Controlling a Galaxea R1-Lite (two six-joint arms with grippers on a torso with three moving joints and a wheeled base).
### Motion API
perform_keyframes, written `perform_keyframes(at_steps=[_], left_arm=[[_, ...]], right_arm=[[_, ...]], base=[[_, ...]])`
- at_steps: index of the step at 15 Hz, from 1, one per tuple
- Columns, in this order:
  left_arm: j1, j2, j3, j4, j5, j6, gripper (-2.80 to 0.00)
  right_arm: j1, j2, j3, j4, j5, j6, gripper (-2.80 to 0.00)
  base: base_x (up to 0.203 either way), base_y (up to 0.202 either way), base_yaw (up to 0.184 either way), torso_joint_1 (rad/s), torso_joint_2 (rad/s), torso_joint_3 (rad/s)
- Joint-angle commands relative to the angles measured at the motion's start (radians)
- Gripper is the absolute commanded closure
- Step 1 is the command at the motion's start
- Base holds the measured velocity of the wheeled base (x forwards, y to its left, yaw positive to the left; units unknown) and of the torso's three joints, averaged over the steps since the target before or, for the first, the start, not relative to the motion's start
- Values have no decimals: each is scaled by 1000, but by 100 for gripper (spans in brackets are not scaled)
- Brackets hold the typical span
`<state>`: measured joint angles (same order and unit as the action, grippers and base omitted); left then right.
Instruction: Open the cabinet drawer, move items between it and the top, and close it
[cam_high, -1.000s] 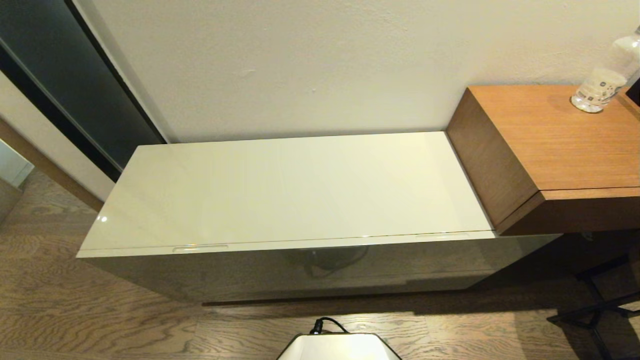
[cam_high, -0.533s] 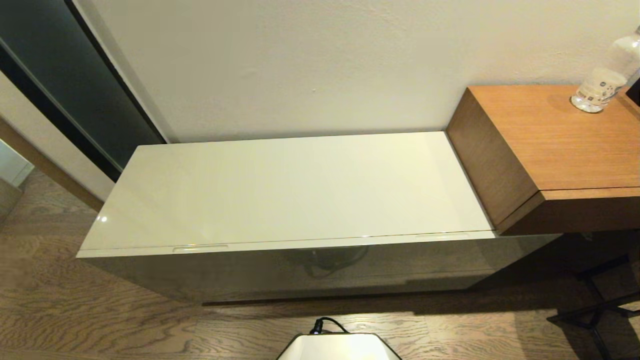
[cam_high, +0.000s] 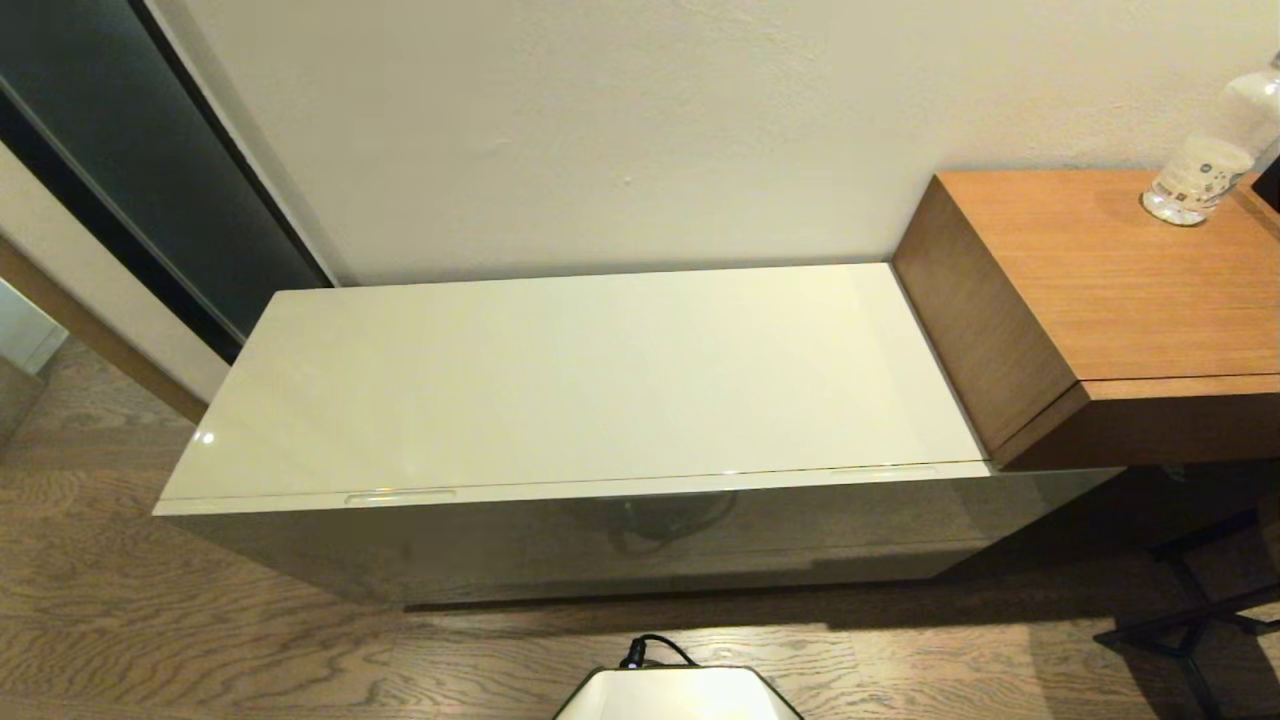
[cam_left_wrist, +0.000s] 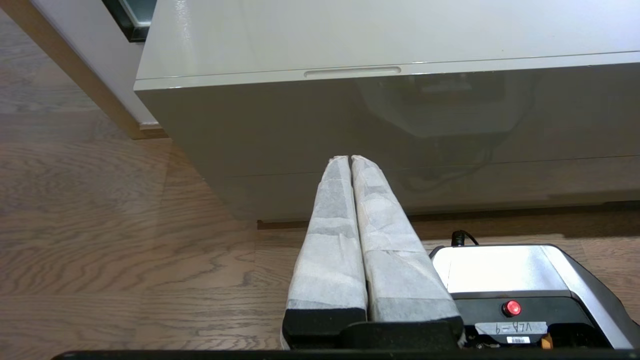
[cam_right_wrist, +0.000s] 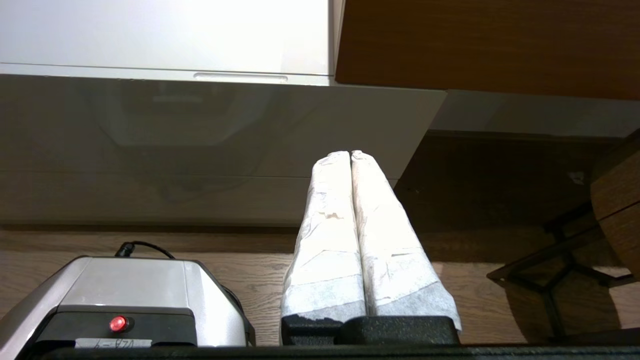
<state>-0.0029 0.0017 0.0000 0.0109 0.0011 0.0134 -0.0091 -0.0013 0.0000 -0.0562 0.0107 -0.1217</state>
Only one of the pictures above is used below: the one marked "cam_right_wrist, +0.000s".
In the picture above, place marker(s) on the right gripper white taped left finger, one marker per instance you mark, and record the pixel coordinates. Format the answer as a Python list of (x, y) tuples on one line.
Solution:
[(327, 240)]

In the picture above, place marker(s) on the right gripper white taped right finger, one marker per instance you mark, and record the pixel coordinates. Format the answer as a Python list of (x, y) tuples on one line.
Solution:
[(395, 260)]

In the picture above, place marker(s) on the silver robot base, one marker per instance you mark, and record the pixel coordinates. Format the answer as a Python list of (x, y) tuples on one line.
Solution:
[(125, 280)]

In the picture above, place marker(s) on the red round button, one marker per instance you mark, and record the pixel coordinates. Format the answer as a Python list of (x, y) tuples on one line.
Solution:
[(119, 324)]

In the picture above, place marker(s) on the brown wooden desk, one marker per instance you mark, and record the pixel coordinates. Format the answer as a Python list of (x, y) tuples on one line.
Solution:
[(475, 45)]

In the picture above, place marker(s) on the white handwritten label tape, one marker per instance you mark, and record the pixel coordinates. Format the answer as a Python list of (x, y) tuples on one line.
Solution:
[(112, 343)]

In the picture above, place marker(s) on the white glossy low cabinet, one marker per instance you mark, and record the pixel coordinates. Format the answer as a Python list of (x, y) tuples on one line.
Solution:
[(150, 30)]

